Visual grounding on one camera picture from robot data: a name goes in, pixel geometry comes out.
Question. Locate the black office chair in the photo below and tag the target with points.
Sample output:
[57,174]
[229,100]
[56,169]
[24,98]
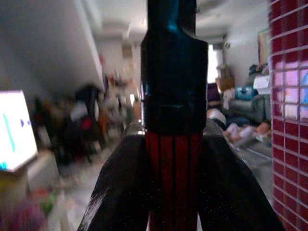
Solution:
[84,115]

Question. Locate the person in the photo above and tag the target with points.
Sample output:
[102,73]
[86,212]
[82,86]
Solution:
[247,133]

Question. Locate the brown cardboard box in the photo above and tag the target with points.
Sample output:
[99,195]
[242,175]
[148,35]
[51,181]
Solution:
[225,83]

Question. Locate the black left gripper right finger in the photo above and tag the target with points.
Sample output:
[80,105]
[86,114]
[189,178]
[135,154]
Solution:
[228,187]

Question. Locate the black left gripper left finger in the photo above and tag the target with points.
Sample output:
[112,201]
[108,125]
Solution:
[120,183]

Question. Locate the framed wall picture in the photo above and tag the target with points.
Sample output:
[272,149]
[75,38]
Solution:
[264,45]

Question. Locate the bright white screen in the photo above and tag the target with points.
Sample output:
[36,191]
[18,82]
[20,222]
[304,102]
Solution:
[16,125]

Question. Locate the blue bag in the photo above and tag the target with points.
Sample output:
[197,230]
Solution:
[243,92]

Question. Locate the grey sofa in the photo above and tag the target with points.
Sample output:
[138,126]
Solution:
[250,107]

